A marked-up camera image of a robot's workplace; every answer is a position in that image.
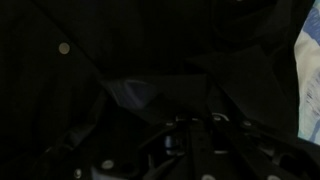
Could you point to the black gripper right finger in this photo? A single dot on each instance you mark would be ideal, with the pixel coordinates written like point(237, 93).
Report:
point(253, 150)

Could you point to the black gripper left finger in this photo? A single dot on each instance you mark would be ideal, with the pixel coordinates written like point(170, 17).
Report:
point(133, 160)

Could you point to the black coat with white badge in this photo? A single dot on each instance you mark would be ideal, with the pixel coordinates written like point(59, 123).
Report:
point(100, 50)

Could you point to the blue plaid quilt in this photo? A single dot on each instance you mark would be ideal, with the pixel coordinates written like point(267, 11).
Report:
point(310, 83)

